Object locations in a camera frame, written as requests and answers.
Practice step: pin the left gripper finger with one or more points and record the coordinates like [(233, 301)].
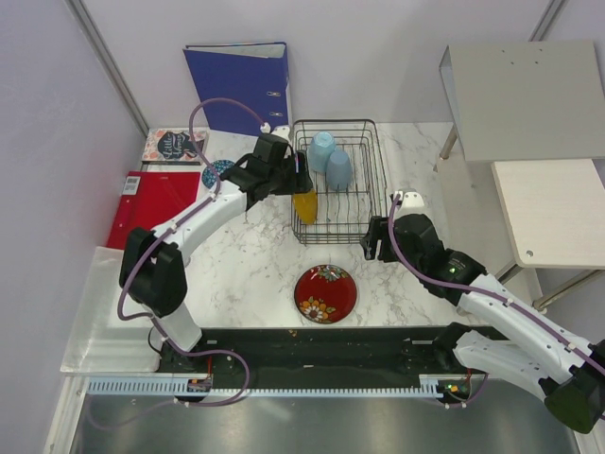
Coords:
[(296, 184), (301, 165)]

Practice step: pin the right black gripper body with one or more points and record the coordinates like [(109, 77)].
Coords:
[(420, 263)]

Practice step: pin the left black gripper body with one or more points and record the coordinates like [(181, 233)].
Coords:
[(283, 179)]

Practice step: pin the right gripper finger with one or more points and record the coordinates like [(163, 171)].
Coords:
[(372, 240), (386, 253)]

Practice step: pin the yellow plate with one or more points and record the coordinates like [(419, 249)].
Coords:
[(306, 206)]

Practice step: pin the blue patterned bowl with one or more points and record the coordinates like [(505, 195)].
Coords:
[(210, 173)]

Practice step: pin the red floral plate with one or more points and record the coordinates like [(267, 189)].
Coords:
[(325, 294)]

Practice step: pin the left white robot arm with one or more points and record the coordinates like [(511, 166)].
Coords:
[(152, 275)]

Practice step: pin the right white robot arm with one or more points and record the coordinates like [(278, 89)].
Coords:
[(563, 370)]

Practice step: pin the light blue cup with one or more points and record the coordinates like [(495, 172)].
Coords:
[(323, 144)]

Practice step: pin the little women book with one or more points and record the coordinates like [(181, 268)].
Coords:
[(174, 146)]

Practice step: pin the red folder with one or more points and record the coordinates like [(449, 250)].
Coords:
[(149, 199)]

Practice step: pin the beige wooden board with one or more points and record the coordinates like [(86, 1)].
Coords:
[(554, 212)]

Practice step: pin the grey metal shelf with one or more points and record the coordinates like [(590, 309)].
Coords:
[(525, 101)]

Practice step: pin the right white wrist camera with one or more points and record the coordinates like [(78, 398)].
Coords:
[(408, 201)]

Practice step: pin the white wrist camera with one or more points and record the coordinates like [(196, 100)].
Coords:
[(408, 201), (283, 131)]

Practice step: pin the black wire dish rack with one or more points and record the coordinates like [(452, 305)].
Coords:
[(344, 216)]

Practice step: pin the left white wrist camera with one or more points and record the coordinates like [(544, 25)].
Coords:
[(283, 131)]

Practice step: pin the blue ring binder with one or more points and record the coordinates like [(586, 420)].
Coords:
[(256, 75)]

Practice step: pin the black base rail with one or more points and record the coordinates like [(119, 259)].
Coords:
[(331, 357)]

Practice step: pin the white cable duct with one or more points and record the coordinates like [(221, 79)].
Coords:
[(199, 386)]

